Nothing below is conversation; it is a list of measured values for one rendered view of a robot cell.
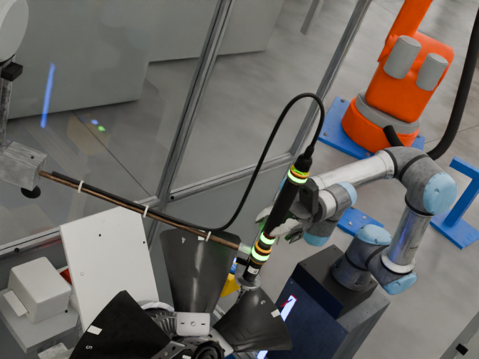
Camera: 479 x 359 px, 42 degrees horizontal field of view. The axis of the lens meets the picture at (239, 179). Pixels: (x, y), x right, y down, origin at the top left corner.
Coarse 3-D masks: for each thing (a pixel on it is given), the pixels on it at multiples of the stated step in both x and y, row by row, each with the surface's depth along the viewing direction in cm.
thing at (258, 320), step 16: (240, 304) 187; (256, 304) 189; (272, 304) 192; (224, 320) 181; (240, 320) 183; (256, 320) 185; (272, 320) 188; (224, 336) 176; (240, 336) 178; (256, 336) 181; (272, 336) 184; (288, 336) 189; (240, 352) 175
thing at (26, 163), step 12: (12, 144) 152; (0, 156) 147; (12, 156) 148; (24, 156) 150; (36, 156) 151; (0, 168) 149; (12, 168) 149; (24, 168) 148; (36, 168) 148; (12, 180) 151; (24, 180) 150; (36, 180) 152
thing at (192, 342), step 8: (176, 336) 169; (184, 336) 171; (192, 336) 168; (192, 344) 163; (200, 344) 162; (208, 344) 163; (216, 344) 165; (184, 352) 162; (192, 352) 160; (200, 352) 162; (208, 352) 163; (216, 352) 166
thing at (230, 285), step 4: (228, 276) 213; (232, 276) 214; (228, 280) 212; (232, 280) 213; (228, 284) 213; (232, 284) 216; (236, 284) 218; (224, 288) 215; (228, 288) 215; (232, 288) 218; (236, 288) 221; (224, 292) 215; (228, 292) 218
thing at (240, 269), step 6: (240, 246) 154; (246, 246) 155; (240, 252) 153; (246, 252) 153; (240, 258) 154; (246, 258) 154; (240, 264) 155; (246, 264) 154; (240, 270) 156; (240, 276) 157; (258, 276) 160; (240, 282) 157; (246, 282) 157; (252, 282) 158; (258, 282) 159; (246, 288) 156; (252, 288) 157
